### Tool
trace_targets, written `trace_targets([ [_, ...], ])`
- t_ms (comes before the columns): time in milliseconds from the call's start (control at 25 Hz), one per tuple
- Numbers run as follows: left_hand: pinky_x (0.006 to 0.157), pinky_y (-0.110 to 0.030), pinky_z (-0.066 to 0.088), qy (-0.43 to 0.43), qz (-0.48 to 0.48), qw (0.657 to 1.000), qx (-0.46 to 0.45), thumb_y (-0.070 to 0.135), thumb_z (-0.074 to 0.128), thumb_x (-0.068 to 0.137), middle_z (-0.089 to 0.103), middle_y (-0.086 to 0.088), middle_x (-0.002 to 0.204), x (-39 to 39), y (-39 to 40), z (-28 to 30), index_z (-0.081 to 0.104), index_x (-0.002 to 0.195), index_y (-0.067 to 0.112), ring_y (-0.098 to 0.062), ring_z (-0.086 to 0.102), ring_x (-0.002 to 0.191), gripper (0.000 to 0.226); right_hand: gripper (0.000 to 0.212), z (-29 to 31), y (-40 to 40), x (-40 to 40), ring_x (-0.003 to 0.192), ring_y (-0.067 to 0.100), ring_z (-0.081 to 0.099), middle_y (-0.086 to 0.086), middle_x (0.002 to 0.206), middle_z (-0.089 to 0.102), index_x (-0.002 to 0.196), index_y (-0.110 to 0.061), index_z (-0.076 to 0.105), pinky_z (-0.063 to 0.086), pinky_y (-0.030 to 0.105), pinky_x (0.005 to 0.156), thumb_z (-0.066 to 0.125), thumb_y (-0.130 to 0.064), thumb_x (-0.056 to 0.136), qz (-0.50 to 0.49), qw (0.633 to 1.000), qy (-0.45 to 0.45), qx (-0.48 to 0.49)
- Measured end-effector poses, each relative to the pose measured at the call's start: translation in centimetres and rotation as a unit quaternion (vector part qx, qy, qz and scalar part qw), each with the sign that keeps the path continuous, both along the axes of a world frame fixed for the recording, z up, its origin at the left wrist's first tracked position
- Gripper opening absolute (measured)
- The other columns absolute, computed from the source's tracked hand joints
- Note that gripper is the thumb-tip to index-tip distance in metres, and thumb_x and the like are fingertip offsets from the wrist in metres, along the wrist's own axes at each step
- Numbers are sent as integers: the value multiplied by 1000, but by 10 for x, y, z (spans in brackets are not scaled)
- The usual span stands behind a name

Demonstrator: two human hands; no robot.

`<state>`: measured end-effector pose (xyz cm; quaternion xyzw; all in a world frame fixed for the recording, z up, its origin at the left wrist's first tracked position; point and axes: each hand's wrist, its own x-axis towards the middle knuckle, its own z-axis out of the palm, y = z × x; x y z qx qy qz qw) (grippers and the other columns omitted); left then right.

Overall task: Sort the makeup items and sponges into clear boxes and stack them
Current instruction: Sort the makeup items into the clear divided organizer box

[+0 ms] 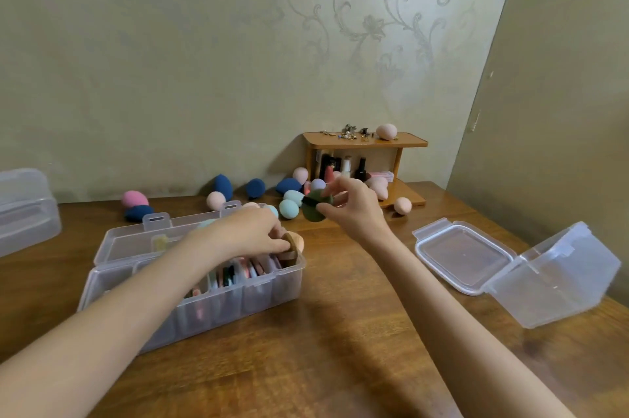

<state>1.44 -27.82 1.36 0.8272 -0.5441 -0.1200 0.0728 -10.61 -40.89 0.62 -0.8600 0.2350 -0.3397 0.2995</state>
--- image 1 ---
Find small wooden rack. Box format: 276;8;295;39
302;131;429;210

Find pile of metal hair clips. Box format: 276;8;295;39
319;124;372;141

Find person's left forearm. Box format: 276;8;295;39
0;231;217;418

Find small clear plastic box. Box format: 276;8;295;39
0;168;63;259

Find puffs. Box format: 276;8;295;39
186;255;284;298

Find clear divided organizer box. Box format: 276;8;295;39
77;200;307;354

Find large clear plastic container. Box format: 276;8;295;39
412;217;622;330

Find person's left hand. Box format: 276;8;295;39
196;206;292;261

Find pale green door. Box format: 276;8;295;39
446;0;629;308

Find person's right forearm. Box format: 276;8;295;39
366;231;576;418

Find person's right hand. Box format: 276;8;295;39
315;176;394;246

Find pile of makeup sponges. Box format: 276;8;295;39
121;166;413;223

